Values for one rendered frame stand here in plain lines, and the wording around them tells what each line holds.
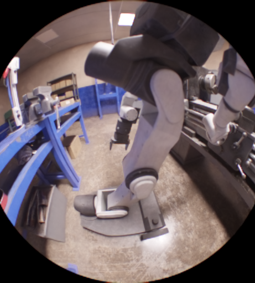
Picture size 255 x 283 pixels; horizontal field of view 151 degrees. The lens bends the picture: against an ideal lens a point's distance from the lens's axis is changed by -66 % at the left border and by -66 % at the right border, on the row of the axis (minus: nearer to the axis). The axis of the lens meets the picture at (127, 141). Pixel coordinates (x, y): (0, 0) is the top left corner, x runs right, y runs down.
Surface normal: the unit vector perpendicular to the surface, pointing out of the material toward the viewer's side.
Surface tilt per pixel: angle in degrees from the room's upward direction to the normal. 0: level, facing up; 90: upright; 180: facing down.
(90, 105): 90
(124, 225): 0
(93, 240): 0
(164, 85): 90
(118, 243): 0
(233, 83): 91
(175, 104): 90
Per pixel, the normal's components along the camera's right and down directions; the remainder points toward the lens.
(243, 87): -0.72, 0.42
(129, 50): 0.13, 0.50
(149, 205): -0.07, -0.86
